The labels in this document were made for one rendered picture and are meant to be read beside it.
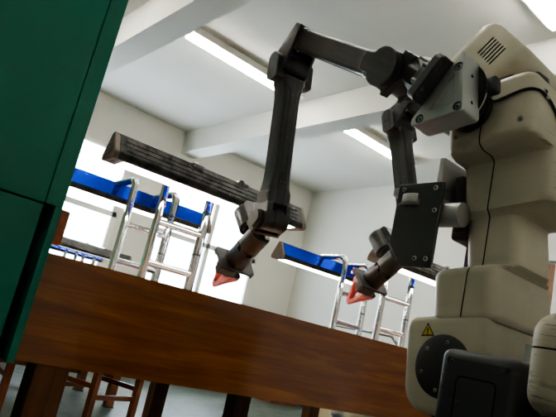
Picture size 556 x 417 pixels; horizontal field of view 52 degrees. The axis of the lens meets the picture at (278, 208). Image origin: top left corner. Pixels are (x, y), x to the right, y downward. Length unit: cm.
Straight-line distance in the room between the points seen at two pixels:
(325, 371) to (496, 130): 69
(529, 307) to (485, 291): 12
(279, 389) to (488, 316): 54
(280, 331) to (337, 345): 18
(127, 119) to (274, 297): 318
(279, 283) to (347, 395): 684
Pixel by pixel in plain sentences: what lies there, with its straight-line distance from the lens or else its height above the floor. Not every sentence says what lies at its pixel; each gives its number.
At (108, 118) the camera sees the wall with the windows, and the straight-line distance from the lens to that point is 699.
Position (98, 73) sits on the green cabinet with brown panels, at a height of 109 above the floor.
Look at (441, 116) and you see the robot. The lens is 99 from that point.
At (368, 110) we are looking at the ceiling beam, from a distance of 500.
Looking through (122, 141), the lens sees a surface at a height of 109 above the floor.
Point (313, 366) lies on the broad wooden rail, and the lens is 139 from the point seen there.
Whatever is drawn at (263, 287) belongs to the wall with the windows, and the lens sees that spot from 810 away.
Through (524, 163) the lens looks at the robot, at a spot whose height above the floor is 109.
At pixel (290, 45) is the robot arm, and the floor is 138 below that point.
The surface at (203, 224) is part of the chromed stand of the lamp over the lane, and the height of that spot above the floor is 99.
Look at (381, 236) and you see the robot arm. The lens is 157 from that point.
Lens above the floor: 70
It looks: 13 degrees up
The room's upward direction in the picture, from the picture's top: 13 degrees clockwise
